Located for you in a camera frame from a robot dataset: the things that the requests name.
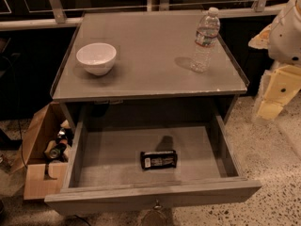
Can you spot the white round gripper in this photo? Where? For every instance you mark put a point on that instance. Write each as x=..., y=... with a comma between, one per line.
x=287, y=38

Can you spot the cardboard box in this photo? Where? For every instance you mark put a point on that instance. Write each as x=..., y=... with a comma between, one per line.
x=42, y=178

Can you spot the white ceramic bowl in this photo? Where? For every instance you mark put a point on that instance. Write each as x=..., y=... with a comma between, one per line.
x=97, y=58

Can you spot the metal drawer pull handle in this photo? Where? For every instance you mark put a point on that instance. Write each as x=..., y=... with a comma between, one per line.
x=157, y=206

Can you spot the black rxbar chocolate bar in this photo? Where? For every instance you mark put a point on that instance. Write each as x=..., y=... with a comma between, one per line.
x=158, y=160

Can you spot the dark can in box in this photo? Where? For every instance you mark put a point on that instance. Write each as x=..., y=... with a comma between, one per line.
x=56, y=150

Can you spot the metal railing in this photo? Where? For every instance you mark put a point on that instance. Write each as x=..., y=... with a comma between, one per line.
x=125, y=7

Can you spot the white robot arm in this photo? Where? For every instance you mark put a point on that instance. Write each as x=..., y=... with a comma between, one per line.
x=282, y=39

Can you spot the open grey top drawer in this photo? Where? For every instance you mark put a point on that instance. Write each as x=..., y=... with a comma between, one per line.
x=104, y=173

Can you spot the grey cabinet with counter top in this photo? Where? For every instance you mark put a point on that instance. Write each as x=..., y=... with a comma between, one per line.
x=153, y=60

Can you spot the clear plastic water bottle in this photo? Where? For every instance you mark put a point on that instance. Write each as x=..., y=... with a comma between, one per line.
x=206, y=36

